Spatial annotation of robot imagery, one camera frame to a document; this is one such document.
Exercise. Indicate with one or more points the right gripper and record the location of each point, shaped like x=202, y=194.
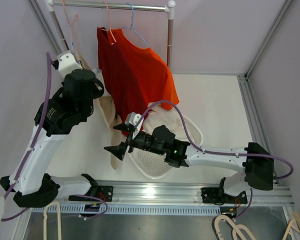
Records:
x=120, y=150

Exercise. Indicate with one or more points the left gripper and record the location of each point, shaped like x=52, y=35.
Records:
x=96, y=92

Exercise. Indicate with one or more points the beige t shirt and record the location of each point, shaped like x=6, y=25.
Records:
x=107, y=108

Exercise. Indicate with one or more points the dark red t shirt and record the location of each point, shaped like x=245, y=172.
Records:
x=119, y=79

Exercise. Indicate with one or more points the white t shirt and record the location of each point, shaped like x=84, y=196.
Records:
x=159, y=116

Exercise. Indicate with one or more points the orange t shirt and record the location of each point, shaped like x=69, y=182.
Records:
x=154, y=77

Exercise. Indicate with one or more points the pink hanger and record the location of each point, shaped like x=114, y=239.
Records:
x=109, y=23
x=70, y=22

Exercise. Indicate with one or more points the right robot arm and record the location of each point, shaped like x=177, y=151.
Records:
x=253, y=165

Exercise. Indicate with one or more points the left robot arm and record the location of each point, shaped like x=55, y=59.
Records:
x=71, y=105

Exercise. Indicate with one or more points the wooden hanger on floor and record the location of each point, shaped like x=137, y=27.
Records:
x=220, y=225

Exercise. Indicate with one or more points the white perforated plastic basket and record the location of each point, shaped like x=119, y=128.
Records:
x=152, y=165

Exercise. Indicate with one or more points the metal clothes rack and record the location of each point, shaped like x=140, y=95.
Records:
x=168, y=9

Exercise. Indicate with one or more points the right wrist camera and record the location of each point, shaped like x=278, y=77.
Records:
x=134, y=122

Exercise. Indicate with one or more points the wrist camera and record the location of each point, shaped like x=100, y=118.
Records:
x=66, y=63
x=134, y=122

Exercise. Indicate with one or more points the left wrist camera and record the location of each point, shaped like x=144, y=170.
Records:
x=66, y=63

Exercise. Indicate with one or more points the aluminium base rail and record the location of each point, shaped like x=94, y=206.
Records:
x=185, y=199

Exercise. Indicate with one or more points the aluminium frame post left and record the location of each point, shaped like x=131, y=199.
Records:
x=38, y=13

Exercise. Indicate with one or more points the aluminium frame post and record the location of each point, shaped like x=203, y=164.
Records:
x=38, y=13
x=275, y=26

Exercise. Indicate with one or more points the aluminium frame post right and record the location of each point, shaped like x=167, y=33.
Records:
x=275, y=26

